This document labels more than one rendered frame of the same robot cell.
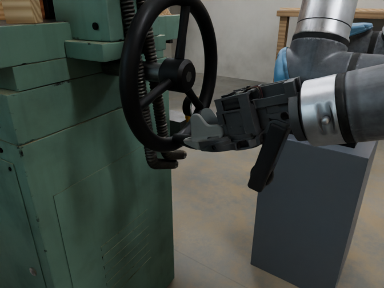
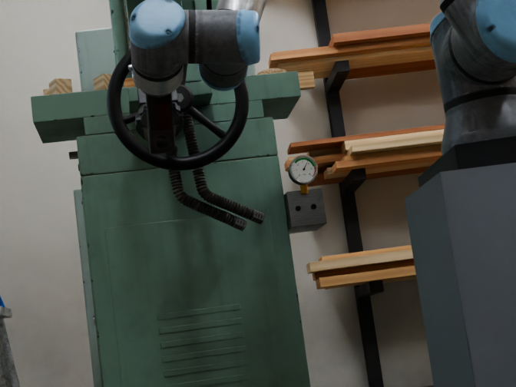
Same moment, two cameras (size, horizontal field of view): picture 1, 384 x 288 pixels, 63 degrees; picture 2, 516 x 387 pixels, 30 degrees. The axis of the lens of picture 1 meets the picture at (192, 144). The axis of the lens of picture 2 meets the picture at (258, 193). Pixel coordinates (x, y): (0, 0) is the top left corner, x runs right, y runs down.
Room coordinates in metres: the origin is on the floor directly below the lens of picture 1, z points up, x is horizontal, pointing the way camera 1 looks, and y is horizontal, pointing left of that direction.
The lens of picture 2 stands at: (-0.52, -1.52, 0.30)
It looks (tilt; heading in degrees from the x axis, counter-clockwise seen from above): 9 degrees up; 51
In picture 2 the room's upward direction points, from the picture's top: 8 degrees counter-clockwise
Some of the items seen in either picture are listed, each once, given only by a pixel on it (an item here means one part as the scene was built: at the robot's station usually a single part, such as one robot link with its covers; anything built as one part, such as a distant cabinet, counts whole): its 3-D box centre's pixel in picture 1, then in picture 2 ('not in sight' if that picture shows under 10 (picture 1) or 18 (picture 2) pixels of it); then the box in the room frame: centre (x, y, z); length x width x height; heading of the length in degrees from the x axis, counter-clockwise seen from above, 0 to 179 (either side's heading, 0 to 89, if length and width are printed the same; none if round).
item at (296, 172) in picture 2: (191, 108); (302, 174); (0.87, 0.00, 0.65); 0.06 x 0.04 x 0.08; 149
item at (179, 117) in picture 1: (172, 127); (302, 211); (0.90, 0.06, 0.58); 0.12 x 0.08 x 0.08; 59
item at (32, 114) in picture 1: (28, 76); (173, 170); (0.82, 0.42, 0.76); 0.57 x 0.45 x 0.09; 59
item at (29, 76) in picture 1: (72, 56); (173, 128); (0.72, 0.27, 0.82); 0.40 x 0.21 x 0.04; 149
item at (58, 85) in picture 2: not in sight; (61, 89); (0.48, 0.34, 0.92); 0.04 x 0.04 x 0.04; 85
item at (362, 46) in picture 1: (341, 54); (475, 54); (0.95, -0.44, 0.79); 0.17 x 0.15 x 0.18; 57
